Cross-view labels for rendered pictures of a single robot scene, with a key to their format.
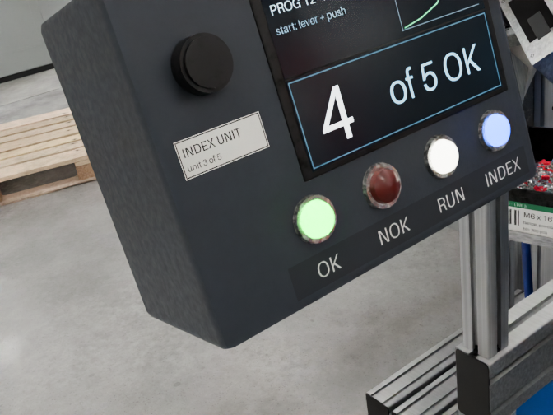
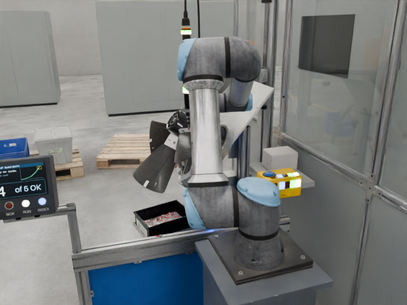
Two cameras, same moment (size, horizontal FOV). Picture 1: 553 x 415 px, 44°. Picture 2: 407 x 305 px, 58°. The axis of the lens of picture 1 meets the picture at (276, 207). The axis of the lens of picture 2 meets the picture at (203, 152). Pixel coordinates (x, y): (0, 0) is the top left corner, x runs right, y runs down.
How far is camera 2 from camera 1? 1.15 m
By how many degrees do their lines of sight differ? 17
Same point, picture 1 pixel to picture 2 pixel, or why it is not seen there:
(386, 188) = (7, 206)
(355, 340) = not seen: hidden behind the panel
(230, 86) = not seen: outside the picture
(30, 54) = (159, 104)
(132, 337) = (113, 233)
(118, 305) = (117, 221)
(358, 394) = not seen: hidden behind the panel
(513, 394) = (82, 265)
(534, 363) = (91, 260)
